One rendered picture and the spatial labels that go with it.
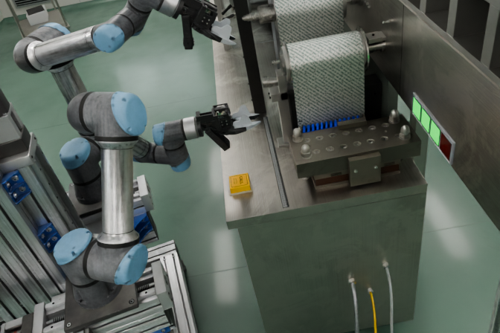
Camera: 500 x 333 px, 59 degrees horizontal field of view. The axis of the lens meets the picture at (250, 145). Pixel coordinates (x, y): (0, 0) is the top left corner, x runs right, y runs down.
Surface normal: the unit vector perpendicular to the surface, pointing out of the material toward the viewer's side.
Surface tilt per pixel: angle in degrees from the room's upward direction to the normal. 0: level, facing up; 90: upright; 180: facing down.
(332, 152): 0
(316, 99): 90
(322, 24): 92
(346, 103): 90
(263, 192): 0
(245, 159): 0
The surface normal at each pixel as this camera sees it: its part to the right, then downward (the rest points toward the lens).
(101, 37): -0.29, 0.62
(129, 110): 0.94, -0.08
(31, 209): 0.30, 0.54
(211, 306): -0.16, -0.78
